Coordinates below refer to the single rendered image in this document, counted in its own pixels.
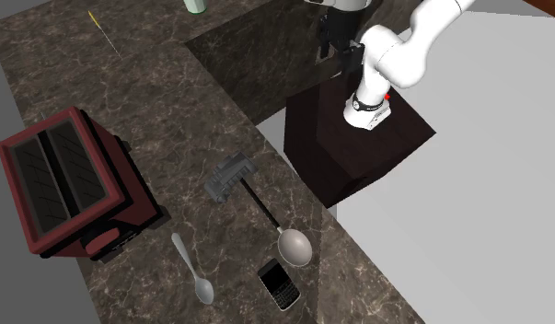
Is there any dark robot stand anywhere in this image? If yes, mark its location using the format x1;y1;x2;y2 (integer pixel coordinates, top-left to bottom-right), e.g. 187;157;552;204
283;74;438;210

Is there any pale green cup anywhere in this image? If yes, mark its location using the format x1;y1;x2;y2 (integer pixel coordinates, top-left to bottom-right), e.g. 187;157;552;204
182;0;210;15

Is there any thin yellow-tipped stick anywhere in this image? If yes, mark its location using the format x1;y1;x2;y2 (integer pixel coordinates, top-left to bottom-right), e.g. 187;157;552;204
87;9;124;61

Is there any black keypad phone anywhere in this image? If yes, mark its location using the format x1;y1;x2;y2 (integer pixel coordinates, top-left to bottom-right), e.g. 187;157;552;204
256;257;303;313

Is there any red toaster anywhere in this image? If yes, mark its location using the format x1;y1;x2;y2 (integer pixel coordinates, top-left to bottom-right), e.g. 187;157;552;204
0;105;173;264

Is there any silver spoon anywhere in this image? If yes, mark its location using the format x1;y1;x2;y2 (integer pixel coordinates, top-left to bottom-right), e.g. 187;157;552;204
170;231;215;307

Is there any black-handled silver ladle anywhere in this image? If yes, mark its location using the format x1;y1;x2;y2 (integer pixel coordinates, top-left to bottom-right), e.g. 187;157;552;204
238;177;314;270

